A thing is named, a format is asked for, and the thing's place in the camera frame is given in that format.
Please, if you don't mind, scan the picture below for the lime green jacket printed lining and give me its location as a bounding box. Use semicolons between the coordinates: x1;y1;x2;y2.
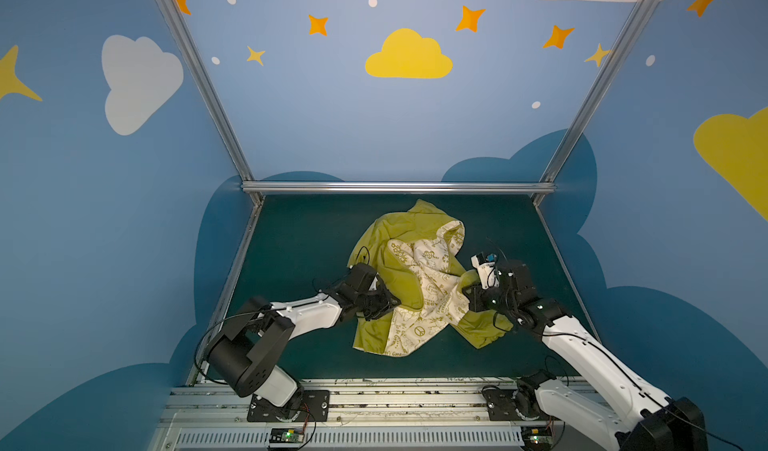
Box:
348;200;513;357

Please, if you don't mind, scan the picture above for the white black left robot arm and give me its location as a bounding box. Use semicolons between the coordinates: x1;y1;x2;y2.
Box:
196;263;401;408

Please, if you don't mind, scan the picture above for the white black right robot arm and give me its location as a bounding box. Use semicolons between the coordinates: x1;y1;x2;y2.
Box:
462;253;709;450

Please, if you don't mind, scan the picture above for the right green circuit board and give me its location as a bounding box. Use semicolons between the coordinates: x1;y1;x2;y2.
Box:
521;427;554;451

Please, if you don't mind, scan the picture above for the green circuit board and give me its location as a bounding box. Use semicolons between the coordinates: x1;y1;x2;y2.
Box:
267;428;307;449
521;427;554;451

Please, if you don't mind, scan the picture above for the left green circuit board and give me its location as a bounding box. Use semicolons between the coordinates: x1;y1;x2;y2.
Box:
267;428;307;449

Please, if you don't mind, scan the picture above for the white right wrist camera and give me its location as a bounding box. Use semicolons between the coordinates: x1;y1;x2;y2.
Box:
471;253;498;289

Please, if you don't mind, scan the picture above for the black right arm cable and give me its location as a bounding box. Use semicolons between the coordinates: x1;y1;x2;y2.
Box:
557;330;745;451

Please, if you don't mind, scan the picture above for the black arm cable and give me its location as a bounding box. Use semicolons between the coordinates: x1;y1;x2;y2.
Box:
557;330;745;451
193;306;283;387

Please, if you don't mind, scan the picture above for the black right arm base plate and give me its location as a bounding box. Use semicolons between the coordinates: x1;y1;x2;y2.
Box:
481;385;561;421

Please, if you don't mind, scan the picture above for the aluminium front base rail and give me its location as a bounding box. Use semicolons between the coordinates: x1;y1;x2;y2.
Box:
150;376;605;450

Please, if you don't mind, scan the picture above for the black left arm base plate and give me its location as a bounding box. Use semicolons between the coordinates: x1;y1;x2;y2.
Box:
246;388;330;423

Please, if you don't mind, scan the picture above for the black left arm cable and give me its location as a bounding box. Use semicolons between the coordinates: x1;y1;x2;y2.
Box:
193;306;283;387

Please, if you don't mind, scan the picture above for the aluminium rear frame bar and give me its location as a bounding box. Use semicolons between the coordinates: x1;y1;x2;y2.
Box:
241;181;555;195

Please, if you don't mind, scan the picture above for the aluminium right frame post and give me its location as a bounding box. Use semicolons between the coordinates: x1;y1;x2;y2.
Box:
539;0;662;193

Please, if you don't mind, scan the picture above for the aluminium frame post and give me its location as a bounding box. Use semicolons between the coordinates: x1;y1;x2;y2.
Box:
155;0;253;183
539;0;662;193

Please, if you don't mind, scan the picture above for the aluminium left frame post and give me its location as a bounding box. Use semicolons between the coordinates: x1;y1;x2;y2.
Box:
155;0;253;183

